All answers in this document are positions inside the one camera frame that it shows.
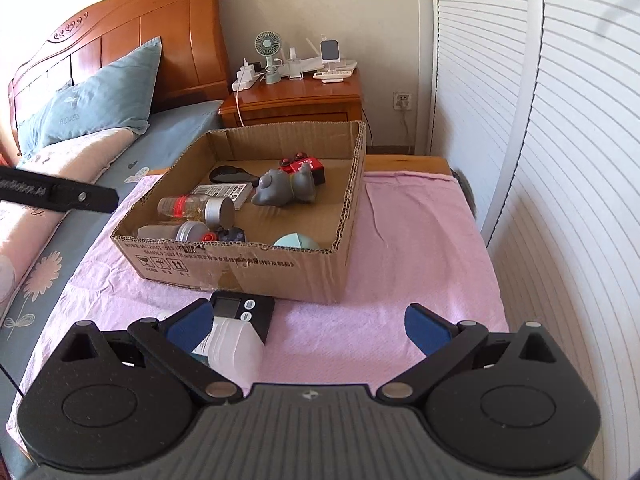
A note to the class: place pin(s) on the small spray bottle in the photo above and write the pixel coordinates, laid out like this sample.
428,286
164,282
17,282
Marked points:
295,67

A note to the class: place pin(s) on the white medical bottle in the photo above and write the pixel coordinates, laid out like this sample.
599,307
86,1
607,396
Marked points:
233,349

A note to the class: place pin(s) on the white power strip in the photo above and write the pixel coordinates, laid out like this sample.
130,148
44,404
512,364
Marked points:
246,77

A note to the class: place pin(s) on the wall power outlet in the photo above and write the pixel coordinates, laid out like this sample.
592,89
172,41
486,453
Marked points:
402,101

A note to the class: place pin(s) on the brown cardboard box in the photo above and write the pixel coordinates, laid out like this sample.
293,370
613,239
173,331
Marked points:
317,276

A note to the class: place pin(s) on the white remote control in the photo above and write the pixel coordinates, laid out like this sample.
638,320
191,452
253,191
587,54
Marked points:
331,76

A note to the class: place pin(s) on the pink cloth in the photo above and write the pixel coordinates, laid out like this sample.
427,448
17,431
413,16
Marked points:
414,241

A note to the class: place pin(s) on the clear pen refill box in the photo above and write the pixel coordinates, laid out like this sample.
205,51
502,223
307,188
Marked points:
237,192

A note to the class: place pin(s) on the white louvered closet door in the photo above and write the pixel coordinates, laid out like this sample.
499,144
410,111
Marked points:
536,105

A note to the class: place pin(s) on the fish oil capsule bottle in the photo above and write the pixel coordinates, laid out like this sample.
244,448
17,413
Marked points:
213,211

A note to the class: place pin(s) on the black oval case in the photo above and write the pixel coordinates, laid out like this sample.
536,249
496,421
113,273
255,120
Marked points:
227,174

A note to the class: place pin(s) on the clear plastic jar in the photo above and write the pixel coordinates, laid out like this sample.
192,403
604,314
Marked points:
188,231

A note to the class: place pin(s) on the blue bed sheet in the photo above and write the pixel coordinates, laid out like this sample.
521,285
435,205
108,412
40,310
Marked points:
25,318

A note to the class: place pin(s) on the blue pillow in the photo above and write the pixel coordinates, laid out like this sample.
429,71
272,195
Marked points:
118,95

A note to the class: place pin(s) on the grey elephant toy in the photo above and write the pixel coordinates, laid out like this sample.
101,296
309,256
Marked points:
278,188

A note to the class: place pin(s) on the white smart display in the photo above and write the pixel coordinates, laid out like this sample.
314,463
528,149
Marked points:
330,52

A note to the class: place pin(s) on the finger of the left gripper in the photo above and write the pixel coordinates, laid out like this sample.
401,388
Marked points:
71,195

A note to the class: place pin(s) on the wooden headboard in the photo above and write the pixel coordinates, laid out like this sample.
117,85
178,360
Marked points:
194,66

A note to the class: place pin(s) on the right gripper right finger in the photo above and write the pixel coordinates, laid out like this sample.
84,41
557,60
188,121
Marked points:
448,349

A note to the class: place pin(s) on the white router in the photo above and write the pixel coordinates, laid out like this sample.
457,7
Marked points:
310,65

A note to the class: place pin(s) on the black toy train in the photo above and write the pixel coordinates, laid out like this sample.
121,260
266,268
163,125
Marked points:
232,235

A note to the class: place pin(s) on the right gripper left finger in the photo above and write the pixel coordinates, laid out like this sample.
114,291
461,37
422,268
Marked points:
169,345

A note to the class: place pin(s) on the green desk fan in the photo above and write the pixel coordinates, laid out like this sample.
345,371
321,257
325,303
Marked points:
268,45

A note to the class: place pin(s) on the wooden nightstand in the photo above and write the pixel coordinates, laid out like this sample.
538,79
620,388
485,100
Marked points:
303,100

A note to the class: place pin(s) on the teal egg-shaped case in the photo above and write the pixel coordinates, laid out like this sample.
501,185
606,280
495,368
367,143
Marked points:
296,240

